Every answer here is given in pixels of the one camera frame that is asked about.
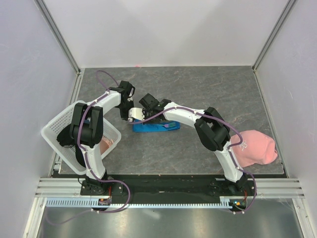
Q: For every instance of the white plastic perforated basket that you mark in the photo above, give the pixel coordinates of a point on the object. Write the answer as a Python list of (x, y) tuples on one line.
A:
[(57, 124)]

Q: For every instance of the light blue cable duct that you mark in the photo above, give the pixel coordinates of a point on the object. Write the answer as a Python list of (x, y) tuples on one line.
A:
[(98, 203)]

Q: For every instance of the pink baseball cap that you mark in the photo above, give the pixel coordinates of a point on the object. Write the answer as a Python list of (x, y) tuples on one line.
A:
[(256, 148)]

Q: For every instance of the right aluminium frame post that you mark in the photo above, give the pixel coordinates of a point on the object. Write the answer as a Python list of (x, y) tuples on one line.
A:
[(274, 32)]

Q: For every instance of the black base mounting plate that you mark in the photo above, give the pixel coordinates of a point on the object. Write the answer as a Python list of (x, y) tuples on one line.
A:
[(165, 188)]

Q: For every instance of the left aluminium frame post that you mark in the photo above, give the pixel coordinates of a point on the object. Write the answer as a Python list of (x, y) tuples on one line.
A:
[(57, 34)]

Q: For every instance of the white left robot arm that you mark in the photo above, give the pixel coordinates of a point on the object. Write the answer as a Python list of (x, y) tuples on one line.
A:
[(87, 127)]

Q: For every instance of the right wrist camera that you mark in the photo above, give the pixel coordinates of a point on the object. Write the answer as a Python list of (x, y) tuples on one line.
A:
[(137, 113)]

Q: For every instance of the blue cloth napkin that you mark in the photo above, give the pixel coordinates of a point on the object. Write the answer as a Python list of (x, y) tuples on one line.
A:
[(143, 128)]

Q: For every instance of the iridescent rainbow fork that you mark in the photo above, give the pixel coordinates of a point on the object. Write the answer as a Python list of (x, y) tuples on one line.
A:
[(170, 125)]

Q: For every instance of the pink cap in basket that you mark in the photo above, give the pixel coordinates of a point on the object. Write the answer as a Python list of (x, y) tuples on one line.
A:
[(105, 146)]

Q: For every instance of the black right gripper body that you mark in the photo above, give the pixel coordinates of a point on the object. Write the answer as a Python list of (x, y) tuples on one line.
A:
[(146, 113)]

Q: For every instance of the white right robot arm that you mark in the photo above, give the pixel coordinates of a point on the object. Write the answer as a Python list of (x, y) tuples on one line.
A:
[(212, 130)]

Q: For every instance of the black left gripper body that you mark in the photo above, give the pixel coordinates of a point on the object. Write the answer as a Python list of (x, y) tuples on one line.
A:
[(124, 109)]

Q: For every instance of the aluminium frame post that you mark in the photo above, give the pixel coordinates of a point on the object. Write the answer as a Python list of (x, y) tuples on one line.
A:
[(274, 32), (57, 34)]

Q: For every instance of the black cloth in basket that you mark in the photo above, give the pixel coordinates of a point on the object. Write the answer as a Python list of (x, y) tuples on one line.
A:
[(66, 141)]

